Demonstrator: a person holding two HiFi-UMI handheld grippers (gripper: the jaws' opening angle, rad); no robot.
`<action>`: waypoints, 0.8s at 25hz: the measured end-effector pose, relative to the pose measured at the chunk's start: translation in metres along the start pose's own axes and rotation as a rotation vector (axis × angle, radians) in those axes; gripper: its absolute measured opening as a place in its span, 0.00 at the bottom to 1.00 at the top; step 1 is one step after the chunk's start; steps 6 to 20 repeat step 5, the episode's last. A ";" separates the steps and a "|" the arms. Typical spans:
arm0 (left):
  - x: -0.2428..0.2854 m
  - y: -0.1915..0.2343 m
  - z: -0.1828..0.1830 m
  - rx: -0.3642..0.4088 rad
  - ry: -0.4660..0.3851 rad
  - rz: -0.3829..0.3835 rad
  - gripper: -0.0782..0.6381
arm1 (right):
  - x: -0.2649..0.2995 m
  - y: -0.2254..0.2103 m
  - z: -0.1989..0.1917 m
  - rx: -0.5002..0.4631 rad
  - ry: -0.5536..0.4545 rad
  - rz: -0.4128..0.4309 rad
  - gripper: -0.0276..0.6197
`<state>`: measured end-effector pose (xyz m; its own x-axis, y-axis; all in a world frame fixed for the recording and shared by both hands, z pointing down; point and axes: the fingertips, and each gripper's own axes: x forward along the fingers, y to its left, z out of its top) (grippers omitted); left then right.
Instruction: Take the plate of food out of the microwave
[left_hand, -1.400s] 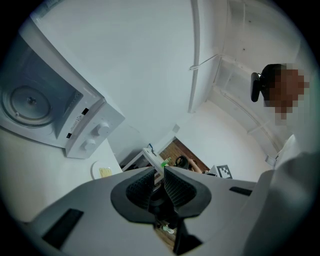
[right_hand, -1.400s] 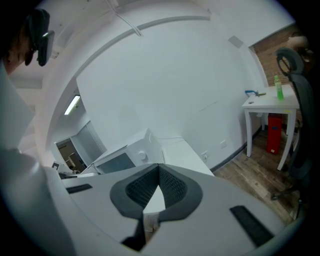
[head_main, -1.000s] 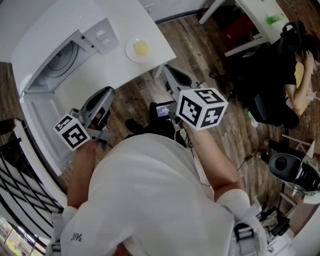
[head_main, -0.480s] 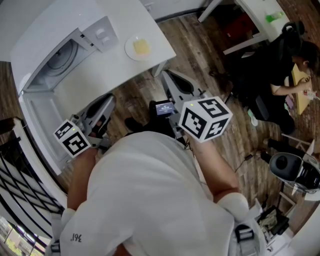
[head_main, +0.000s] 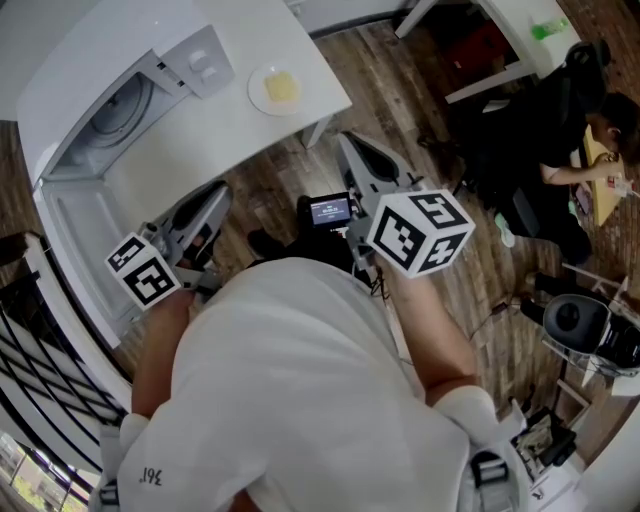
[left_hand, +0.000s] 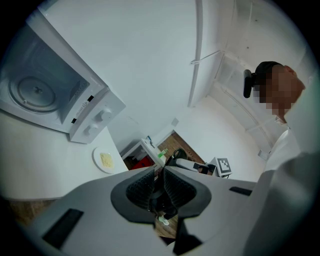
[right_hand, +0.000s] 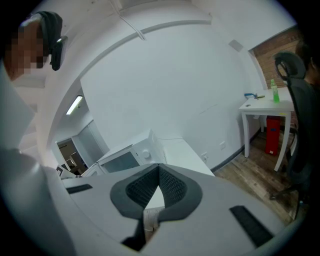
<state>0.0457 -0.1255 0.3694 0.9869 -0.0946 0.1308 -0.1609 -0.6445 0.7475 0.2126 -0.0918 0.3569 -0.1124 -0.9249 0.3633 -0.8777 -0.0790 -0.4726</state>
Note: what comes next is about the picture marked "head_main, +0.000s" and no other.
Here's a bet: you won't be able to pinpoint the white desk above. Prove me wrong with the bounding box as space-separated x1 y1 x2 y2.
394 0 584 104

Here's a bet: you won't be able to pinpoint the green bottle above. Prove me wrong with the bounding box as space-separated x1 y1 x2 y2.
530 17 570 40

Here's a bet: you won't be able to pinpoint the person's black trousers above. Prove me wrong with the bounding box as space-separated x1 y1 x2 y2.
244 227 374 286

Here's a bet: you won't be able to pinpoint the thin black cable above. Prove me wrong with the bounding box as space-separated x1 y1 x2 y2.
369 264 397 302

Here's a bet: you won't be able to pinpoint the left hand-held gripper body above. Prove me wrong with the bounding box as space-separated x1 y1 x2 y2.
104 219 221 312

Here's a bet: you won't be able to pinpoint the black metal railing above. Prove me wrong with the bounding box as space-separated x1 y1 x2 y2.
0 234 131 466

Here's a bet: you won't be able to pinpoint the white microwave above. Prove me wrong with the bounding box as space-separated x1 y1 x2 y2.
16 0 237 349

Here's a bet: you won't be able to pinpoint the person's right forearm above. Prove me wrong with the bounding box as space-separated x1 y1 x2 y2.
394 272 479 396

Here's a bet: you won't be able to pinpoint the black office chair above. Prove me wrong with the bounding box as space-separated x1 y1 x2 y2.
417 39 614 241

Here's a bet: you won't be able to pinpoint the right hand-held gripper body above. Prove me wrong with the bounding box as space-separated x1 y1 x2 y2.
345 175 476 280

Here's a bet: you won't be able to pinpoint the white table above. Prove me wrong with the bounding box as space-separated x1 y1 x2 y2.
102 0 354 241

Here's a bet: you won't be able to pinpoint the person's left forearm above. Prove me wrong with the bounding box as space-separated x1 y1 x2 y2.
130 292 194 416

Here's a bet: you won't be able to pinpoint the person's left black shoe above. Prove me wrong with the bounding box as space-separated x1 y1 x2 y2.
248 228 279 259

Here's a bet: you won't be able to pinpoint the small black screen device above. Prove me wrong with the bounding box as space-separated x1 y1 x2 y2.
307 191 354 230

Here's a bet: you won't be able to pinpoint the person's white shirt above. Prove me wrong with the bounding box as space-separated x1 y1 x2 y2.
89 257 531 512

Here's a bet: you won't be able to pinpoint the red box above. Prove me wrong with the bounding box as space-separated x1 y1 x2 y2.
447 22 516 71

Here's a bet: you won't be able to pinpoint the light wooden table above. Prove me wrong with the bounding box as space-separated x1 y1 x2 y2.
582 124 640 226

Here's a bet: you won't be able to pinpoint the round glass turntable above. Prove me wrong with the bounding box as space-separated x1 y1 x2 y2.
89 72 154 149

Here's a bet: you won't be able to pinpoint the white round plate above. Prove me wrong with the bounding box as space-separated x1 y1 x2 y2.
247 62 305 117

